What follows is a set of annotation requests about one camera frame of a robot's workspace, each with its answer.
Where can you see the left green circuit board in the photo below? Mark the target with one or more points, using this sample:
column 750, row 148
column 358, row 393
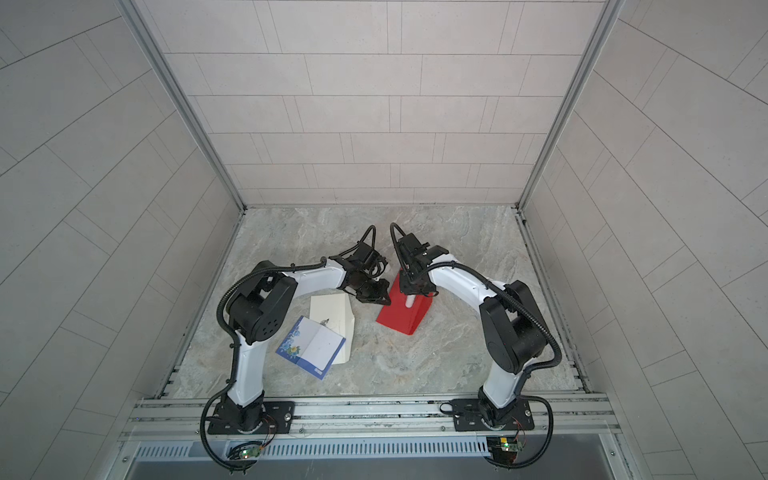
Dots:
column 248, row 451

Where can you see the green circuit board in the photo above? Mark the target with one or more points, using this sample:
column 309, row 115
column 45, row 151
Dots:
column 248, row 451
column 504, row 450

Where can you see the right green circuit board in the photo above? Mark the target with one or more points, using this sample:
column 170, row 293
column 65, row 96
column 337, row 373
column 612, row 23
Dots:
column 504, row 450

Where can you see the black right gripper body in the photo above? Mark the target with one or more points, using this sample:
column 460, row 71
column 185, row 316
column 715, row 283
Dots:
column 410, row 284

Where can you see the cream paper envelope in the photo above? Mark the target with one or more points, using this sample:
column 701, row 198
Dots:
column 335, row 312

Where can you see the silver aluminium corner post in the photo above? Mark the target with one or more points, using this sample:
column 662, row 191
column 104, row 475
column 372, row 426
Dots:
column 149, row 46

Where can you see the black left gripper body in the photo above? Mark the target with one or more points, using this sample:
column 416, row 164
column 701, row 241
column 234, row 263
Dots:
column 371, row 290

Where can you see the red paper envelope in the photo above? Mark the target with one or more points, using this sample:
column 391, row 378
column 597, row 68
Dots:
column 398, row 317

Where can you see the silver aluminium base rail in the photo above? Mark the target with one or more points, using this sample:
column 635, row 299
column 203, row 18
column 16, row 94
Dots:
column 576, row 436

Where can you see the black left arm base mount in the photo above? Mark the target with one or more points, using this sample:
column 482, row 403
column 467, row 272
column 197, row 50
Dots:
column 271, row 417

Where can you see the silver right corner post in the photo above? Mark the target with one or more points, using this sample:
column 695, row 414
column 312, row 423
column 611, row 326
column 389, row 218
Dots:
column 605, row 22

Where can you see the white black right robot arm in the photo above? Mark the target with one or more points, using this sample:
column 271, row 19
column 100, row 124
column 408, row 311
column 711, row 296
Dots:
column 516, row 335

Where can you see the blue bordered white card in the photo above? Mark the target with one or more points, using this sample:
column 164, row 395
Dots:
column 311, row 346

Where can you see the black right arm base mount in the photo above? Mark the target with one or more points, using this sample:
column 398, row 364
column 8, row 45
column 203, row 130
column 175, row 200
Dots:
column 476, row 415

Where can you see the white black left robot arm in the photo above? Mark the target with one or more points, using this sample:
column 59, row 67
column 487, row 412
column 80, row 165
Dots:
column 254, row 308

